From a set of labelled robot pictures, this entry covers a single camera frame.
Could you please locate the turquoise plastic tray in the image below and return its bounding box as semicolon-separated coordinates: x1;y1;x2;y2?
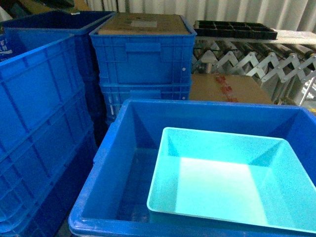
147;127;316;236

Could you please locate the blue crate under lidded crate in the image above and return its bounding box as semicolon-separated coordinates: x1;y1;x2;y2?
98;76;193;129

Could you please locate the brown cardboard box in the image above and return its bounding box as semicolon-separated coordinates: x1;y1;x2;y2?
189;74;273;104

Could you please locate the blue crate with cardboard lid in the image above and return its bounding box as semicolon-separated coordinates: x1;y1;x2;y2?
89;12;197;86

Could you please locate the large blue open bin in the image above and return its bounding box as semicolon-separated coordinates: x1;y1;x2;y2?
69;99;316;237

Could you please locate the black compartment tray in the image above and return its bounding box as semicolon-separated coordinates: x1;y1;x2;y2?
194;20;277;40

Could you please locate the tall blue crate left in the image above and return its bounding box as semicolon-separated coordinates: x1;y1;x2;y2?
0;32;97;237

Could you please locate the expandable roller conveyor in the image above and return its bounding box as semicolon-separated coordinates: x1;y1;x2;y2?
192;30;316;112

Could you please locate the dark blue crate rear left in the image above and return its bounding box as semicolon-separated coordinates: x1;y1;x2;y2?
2;11;114;146

